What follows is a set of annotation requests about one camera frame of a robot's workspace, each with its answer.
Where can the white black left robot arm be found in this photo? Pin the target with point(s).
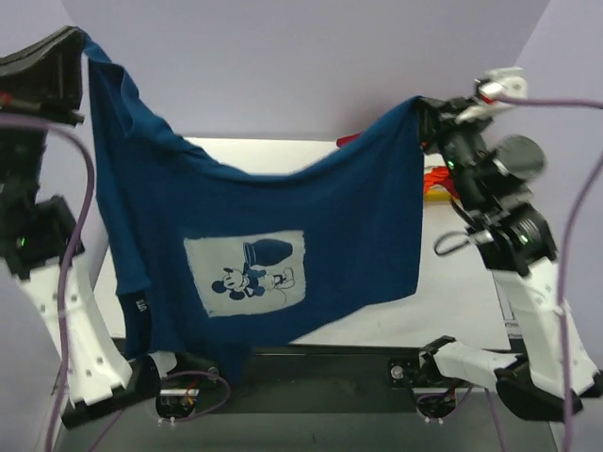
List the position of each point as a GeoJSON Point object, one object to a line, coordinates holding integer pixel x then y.
{"type": "Point", "coordinates": [42, 248]}

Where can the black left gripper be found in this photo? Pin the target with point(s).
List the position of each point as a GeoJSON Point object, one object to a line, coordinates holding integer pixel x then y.
{"type": "Point", "coordinates": [57, 71]}

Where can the blue Mickey Mouse t-shirt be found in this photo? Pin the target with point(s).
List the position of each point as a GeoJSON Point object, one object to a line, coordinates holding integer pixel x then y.
{"type": "Point", "coordinates": [214, 261]}

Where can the orange t-shirt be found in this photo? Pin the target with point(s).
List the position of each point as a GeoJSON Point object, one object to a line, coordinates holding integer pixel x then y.
{"type": "Point", "coordinates": [438, 176]}

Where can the yellow plastic bin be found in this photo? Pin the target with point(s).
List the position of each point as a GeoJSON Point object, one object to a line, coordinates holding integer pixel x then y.
{"type": "Point", "coordinates": [437, 195]}

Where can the dark red t-shirt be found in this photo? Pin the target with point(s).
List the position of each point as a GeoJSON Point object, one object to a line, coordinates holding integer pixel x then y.
{"type": "Point", "coordinates": [342, 141]}

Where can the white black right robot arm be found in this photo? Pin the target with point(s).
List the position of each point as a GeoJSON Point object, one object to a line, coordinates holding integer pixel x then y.
{"type": "Point", "coordinates": [549, 380]}

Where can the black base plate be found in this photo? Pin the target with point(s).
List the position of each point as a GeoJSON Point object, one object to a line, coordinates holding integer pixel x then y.
{"type": "Point", "coordinates": [305, 380]}

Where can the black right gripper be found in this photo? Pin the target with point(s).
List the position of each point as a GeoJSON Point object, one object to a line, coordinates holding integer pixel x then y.
{"type": "Point", "coordinates": [436, 118]}

